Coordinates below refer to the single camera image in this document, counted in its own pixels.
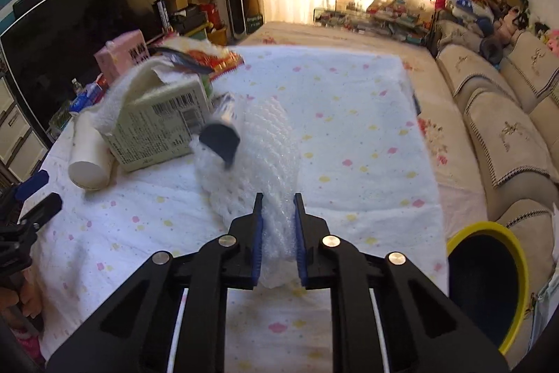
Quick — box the floral beige tablecloth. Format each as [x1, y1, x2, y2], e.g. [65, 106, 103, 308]
[236, 20, 492, 225]

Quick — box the red snack packet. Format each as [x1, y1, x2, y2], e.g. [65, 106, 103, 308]
[159, 36, 244, 82]

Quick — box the yellow basket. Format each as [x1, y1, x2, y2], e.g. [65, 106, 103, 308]
[207, 26, 230, 47]

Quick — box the row of plush toys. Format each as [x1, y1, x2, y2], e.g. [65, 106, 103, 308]
[532, 20, 559, 56]

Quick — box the yellow rimmed trash bin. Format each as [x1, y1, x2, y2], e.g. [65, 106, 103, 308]
[445, 222, 530, 356]

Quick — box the black cylinder with white print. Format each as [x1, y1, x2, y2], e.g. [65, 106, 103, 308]
[155, 0, 172, 36]

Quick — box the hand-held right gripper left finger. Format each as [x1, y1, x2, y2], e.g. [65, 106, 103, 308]
[46, 193, 264, 373]

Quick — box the pale green barcode carton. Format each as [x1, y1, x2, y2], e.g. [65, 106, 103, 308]
[102, 73, 216, 173]

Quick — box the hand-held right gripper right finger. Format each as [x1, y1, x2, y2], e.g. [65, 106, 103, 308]
[293, 193, 509, 373]

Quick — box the white dotted blanket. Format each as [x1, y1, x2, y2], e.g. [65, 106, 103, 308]
[26, 44, 451, 373]

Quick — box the glass coffee table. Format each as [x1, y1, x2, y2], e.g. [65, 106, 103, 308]
[313, 0, 433, 47]

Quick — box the pink plush doll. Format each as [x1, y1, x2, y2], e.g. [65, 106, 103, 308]
[493, 11, 520, 47]

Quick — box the white fluffy cloth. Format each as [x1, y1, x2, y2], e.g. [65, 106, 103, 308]
[85, 58, 193, 135]

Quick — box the grey cushion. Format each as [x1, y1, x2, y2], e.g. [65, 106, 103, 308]
[479, 36, 504, 64]

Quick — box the person's left hand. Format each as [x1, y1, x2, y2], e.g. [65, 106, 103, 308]
[17, 268, 45, 332]

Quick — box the tube with black cap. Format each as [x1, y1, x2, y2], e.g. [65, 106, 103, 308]
[200, 92, 242, 170]

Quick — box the blue and white bag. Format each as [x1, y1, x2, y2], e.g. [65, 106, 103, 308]
[449, 0, 495, 26]

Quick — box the blue tissue pack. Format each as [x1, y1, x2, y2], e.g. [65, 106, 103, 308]
[70, 82, 104, 114]

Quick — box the beige sofa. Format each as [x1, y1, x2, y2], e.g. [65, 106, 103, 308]
[430, 17, 559, 360]

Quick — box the white paper cup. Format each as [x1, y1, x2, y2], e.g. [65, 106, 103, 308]
[68, 113, 115, 191]

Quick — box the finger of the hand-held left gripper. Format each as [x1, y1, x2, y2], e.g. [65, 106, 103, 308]
[0, 170, 48, 210]
[17, 193, 64, 235]

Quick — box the pink carton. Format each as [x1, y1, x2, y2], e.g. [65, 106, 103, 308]
[95, 29, 148, 82]

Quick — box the television cabinet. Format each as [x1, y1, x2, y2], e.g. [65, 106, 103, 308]
[0, 73, 55, 185]

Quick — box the black television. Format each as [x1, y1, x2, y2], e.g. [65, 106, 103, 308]
[0, 0, 163, 143]

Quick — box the black tower fan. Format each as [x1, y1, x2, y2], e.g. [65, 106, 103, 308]
[222, 0, 248, 42]

